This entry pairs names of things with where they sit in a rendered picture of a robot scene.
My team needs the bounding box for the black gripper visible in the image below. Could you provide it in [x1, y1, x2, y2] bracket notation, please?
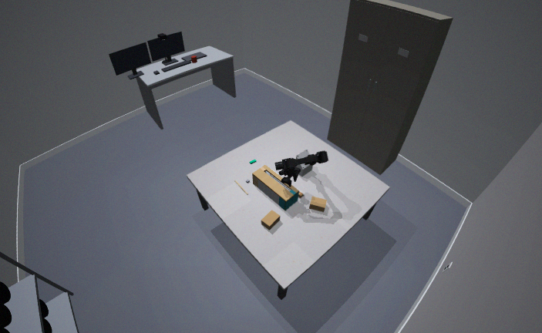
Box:
[281, 167, 301, 187]

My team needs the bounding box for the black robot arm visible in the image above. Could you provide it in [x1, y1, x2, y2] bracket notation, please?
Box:
[275, 150, 328, 176]

